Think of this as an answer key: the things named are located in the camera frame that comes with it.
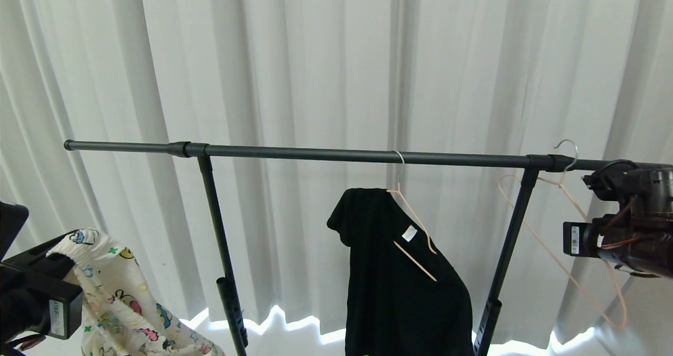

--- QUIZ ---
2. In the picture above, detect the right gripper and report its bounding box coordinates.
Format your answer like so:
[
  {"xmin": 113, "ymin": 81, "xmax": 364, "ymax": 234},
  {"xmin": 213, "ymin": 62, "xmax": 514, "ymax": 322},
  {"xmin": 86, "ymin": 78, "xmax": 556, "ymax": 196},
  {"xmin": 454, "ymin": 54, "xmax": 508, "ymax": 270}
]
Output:
[{"xmin": 563, "ymin": 214, "xmax": 673, "ymax": 279}]

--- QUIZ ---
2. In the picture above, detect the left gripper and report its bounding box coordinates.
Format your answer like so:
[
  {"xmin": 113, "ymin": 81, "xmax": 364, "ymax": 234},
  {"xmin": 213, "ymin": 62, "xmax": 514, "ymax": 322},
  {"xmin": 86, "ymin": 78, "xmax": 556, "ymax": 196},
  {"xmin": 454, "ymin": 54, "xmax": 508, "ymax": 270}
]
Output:
[{"xmin": 0, "ymin": 264, "xmax": 84, "ymax": 343}]

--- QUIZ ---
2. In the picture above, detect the pink clothes hanger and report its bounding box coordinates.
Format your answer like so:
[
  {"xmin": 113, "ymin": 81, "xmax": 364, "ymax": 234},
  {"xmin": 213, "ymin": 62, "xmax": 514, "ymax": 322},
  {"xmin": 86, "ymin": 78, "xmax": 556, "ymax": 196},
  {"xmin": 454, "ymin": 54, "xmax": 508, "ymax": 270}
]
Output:
[
  {"xmin": 498, "ymin": 139, "xmax": 629, "ymax": 330},
  {"xmin": 386, "ymin": 151, "xmax": 438, "ymax": 282}
]

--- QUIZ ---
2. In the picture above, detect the cream printed garment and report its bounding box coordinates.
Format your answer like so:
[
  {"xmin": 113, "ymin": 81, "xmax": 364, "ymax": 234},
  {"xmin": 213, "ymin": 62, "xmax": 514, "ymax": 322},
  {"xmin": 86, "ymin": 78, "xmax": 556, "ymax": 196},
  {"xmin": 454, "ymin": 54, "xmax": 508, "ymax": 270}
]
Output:
[{"xmin": 46, "ymin": 229, "xmax": 227, "ymax": 356}]

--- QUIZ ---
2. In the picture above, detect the black T-shirt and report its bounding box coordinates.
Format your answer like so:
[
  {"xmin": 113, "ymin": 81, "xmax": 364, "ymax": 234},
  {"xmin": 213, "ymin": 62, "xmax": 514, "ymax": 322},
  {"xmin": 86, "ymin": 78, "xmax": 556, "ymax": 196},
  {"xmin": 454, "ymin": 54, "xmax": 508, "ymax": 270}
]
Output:
[{"xmin": 327, "ymin": 188, "xmax": 474, "ymax": 356}]

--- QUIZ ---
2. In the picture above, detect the black clothes rack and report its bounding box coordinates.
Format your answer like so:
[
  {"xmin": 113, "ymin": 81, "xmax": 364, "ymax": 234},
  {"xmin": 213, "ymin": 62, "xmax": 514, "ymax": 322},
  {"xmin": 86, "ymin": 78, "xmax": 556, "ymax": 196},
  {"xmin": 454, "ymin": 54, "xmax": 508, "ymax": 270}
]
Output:
[{"xmin": 63, "ymin": 139, "xmax": 673, "ymax": 356}]

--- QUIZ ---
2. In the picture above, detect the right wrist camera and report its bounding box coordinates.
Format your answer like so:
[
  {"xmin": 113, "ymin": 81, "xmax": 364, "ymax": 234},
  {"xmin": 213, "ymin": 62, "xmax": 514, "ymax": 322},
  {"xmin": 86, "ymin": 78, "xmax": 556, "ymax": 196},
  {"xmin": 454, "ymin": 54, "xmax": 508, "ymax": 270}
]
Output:
[{"xmin": 583, "ymin": 169, "xmax": 639, "ymax": 204}]

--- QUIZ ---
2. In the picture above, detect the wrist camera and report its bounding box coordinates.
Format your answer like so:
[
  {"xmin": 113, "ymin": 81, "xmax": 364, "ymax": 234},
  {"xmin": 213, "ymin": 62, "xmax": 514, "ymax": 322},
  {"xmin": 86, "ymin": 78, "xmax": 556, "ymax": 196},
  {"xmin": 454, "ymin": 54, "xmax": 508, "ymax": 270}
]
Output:
[
  {"xmin": 0, "ymin": 201, "xmax": 29, "ymax": 262},
  {"xmin": 583, "ymin": 169, "xmax": 639, "ymax": 204}
]

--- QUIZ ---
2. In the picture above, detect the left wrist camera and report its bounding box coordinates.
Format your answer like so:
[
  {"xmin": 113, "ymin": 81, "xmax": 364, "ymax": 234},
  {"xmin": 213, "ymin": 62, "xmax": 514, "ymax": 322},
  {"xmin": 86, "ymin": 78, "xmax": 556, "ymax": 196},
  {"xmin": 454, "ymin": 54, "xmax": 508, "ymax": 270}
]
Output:
[{"xmin": 0, "ymin": 201, "xmax": 29, "ymax": 262}]

